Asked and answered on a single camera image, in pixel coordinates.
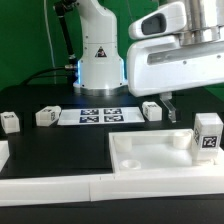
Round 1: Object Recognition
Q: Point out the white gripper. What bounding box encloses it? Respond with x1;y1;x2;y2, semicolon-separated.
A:
127;1;224;123

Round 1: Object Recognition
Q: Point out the white square tabletop tray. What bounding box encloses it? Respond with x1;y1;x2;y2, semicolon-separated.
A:
108;128;224;174

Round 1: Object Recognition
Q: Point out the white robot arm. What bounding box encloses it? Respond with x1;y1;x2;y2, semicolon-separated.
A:
54;0;224;122

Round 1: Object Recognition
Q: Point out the white sheet with AprilTags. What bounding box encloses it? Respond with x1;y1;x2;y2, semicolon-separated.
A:
58;107;144;126

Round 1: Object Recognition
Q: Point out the white U-shaped obstacle fence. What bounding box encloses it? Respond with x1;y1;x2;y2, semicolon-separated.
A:
0;130;224;208

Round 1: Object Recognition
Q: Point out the white block at left edge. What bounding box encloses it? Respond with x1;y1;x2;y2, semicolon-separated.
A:
0;141;10;171

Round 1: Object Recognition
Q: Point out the black cable bundle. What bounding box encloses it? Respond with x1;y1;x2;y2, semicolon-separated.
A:
19;0;80;86

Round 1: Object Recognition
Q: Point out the white thin hanging cable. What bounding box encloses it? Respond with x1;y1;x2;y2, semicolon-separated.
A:
43;0;58;85

